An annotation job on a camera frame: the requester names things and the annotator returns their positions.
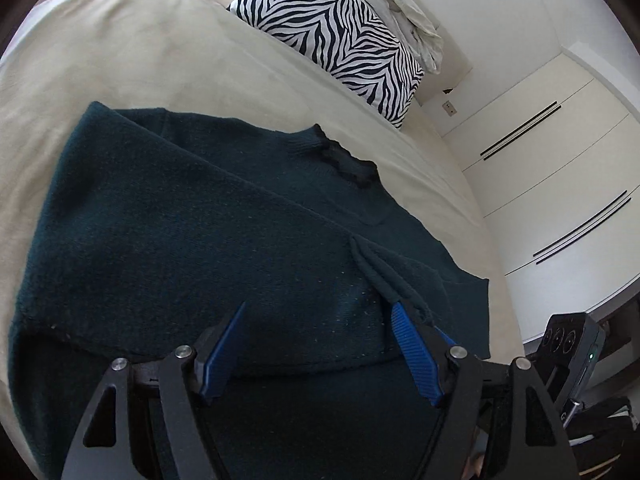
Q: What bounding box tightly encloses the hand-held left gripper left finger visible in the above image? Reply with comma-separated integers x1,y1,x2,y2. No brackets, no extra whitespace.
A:
60,301,247,480

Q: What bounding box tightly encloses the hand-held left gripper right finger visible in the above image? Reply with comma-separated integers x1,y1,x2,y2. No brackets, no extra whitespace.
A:
390,301,583,480

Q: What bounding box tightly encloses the dark green knit sweater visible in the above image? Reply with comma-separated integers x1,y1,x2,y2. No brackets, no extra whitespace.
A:
7,101,493,480

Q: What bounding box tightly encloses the dark striped cloth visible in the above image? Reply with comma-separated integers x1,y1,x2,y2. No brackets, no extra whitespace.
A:
565,397,640,480

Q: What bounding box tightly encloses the white wardrobe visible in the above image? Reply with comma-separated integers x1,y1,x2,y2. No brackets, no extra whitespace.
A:
440,45,640,321

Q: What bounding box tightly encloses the beige bed cover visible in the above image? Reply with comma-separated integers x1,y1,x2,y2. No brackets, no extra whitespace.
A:
0,0,526,480

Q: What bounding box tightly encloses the zebra print pillow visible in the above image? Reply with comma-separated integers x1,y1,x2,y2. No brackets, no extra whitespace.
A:
227,0,426,130

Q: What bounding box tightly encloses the crumpled white duvet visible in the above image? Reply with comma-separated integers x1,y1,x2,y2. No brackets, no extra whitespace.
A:
315,0,446,73

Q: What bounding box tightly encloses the black wardrobe door handle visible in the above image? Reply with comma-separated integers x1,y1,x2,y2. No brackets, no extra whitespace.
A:
484,106,561,161
535,197,632,264
480,101,557,157
532,191,628,257

